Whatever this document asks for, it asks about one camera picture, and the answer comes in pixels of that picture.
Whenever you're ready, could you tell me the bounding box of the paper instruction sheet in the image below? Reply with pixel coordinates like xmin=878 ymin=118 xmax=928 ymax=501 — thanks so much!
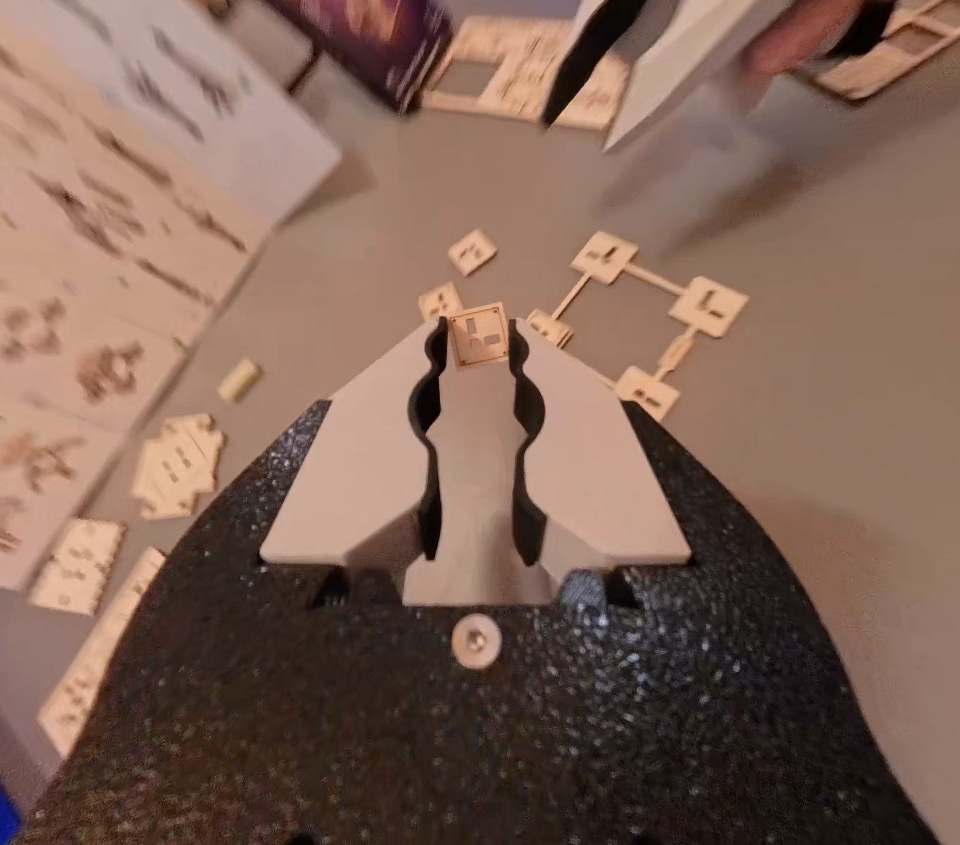
xmin=0 ymin=0 xmax=342 ymax=591

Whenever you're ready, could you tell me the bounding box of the small wooden square tile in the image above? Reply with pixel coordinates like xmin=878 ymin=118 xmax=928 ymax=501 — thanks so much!
xmin=448 ymin=303 xmax=513 ymax=371
xmin=525 ymin=308 xmax=576 ymax=349
xmin=448 ymin=228 xmax=498 ymax=278
xmin=418 ymin=282 xmax=465 ymax=323

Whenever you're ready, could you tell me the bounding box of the wooden sheet with small windows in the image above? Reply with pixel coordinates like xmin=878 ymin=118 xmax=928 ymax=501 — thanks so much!
xmin=795 ymin=0 xmax=960 ymax=104

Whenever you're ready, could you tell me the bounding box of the stepped wooden cross plate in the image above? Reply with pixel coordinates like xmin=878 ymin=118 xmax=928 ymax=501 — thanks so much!
xmin=133 ymin=413 xmax=226 ymax=521

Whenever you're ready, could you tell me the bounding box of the toothed wooden square plate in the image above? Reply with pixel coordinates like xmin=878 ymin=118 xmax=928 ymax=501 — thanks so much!
xmin=30 ymin=518 xmax=127 ymax=617

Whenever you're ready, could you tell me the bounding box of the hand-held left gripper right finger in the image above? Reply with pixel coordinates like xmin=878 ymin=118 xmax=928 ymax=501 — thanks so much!
xmin=510 ymin=316 xmax=693 ymax=569

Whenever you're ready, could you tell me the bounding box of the wooden four-square frame piece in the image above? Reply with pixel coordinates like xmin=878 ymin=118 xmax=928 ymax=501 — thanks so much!
xmin=525 ymin=230 xmax=751 ymax=422

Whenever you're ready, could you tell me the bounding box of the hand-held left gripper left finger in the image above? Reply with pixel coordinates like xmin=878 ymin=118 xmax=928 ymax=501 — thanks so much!
xmin=258 ymin=316 xmax=451 ymax=567

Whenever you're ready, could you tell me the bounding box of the wooden sheet with square hole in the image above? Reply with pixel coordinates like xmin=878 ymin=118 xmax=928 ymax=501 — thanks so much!
xmin=423 ymin=16 xmax=631 ymax=134

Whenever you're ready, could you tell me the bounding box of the pale wax piece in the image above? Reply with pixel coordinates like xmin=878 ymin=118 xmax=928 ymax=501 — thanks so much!
xmin=217 ymin=357 xmax=264 ymax=405

